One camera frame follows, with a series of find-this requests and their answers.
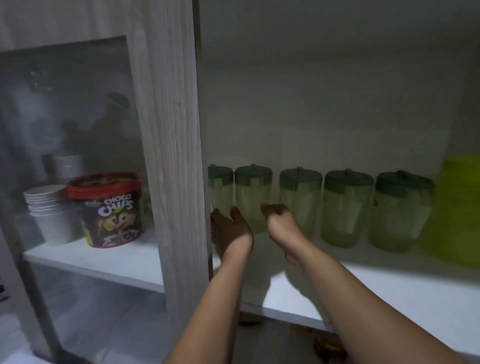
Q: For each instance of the wood framed glass cabinet door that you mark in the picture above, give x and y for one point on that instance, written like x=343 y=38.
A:
x=168 y=150

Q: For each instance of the steel container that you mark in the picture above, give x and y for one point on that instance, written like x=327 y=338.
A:
x=65 y=167

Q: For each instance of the row of amber bottles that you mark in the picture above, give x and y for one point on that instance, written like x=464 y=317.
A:
x=326 y=345

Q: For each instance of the stack of white paper cups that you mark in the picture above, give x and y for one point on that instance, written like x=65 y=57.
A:
x=52 y=221

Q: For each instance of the lime green plastic pitcher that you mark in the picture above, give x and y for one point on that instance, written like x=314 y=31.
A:
x=457 y=210

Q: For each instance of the person's left forearm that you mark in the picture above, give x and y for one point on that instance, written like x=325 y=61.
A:
x=210 y=318

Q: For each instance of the green-lid clear jar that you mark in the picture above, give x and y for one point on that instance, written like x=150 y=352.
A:
x=403 y=187
x=221 y=176
x=300 y=180
x=253 y=176
x=347 y=183

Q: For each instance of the person's left hand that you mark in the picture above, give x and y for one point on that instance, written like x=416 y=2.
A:
x=232 y=234

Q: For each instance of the red lidded cereal tub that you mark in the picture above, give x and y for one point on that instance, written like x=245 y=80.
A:
x=108 y=213

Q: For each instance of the person's right hand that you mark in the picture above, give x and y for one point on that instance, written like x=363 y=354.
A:
x=287 y=232

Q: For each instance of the person's right forearm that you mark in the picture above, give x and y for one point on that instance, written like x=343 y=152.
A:
x=367 y=318

